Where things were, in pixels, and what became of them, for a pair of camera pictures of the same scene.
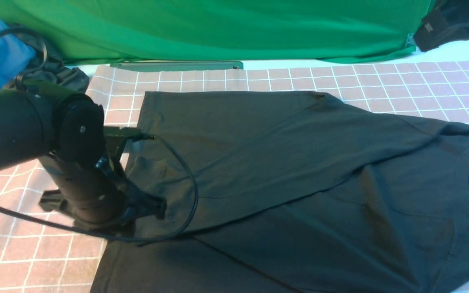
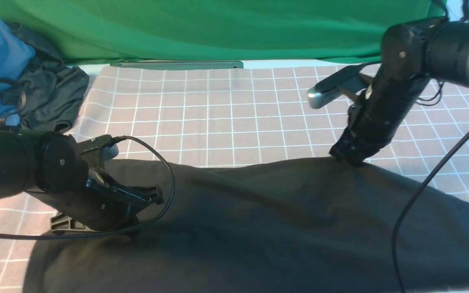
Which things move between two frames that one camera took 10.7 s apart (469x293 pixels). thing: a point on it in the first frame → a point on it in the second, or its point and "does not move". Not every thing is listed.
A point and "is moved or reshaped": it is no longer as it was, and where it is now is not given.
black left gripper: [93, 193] does not move
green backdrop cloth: [77, 32] does not move
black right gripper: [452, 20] → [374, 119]
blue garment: [0, 57] does not move
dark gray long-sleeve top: [294, 191] is moved or reshaped
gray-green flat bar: [146, 66] does not move
